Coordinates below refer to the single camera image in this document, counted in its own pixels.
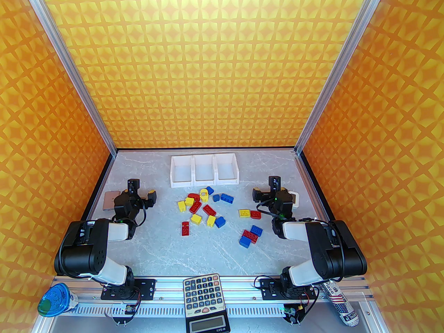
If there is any pink wallet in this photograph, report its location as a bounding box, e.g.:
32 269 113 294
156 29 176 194
103 191 121 210

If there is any black table edge strip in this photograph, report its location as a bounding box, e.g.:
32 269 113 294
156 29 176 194
82 153 117 221
299 151 337 221

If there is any small circuit board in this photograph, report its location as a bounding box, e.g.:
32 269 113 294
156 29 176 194
110 302 137 325
282 304 306 325

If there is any grey desk calculator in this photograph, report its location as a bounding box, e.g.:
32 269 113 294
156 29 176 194
183 273 230 333

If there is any flag printed can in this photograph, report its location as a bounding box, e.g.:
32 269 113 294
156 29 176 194
319 280 359 326

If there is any blue lidded plastic container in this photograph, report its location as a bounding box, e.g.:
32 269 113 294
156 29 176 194
38 283 78 316

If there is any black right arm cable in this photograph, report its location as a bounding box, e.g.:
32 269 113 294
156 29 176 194
256 202 278 218

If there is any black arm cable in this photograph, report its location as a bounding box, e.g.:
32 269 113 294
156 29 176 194
256 202 278 218
134 205 147 229

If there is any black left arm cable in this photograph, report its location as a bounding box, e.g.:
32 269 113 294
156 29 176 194
134 205 147 229

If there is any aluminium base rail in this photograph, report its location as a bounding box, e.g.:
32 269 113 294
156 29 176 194
52 275 373 304

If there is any white slotted cable duct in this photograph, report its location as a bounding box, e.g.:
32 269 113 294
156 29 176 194
66 306 347 317

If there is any aluminium frame post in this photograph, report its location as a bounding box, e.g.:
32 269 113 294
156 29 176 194
17 0 117 157
294 0 392 156

